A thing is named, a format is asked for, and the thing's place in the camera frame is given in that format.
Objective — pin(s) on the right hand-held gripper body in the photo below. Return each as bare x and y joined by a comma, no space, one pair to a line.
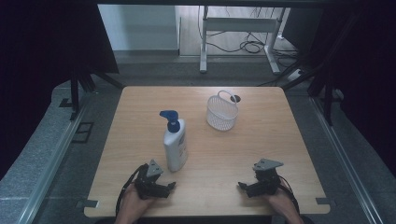
266,182

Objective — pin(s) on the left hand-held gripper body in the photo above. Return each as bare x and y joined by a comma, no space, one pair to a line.
148,183

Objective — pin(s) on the white pump bottle blue cap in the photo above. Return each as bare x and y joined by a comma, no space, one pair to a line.
176,146

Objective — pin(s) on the white mesh basket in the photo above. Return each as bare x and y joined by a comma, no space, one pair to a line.
221,113

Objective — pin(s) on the person's right hand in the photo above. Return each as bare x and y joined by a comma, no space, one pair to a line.
281,200

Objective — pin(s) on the person's left hand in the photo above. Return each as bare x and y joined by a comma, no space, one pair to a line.
134,203

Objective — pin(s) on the dark round table grommet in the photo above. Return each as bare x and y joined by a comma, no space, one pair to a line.
236,99

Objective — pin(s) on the black metal stand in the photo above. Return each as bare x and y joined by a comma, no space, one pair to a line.
74,93
327,99

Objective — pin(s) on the white power strip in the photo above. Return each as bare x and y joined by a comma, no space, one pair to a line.
295,75

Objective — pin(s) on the black curtain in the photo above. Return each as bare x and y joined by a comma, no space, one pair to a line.
367,77
46,62

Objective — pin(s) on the aluminium rail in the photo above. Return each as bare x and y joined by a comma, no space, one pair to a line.
53,161
345,161

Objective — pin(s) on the black floor bracket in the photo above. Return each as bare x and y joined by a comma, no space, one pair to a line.
66,102

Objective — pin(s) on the white desk frame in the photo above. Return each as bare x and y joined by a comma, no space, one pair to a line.
204,37

